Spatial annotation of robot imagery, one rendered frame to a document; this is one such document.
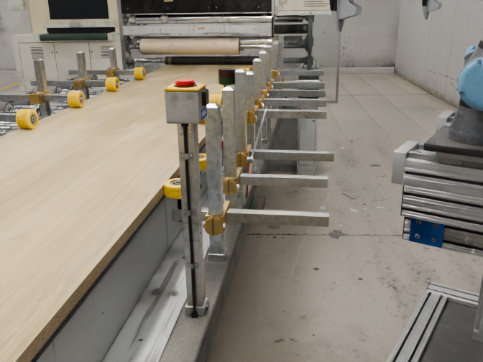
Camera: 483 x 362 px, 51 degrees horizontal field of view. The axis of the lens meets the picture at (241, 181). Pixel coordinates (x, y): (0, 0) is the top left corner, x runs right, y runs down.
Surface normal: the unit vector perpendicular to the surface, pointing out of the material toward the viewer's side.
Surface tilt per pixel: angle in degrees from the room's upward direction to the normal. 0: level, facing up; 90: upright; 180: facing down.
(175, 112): 90
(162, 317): 0
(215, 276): 0
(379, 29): 90
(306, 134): 90
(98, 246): 0
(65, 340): 90
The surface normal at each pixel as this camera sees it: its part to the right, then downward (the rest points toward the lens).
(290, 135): -0.14, 0.33
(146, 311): -0.01, -0.94
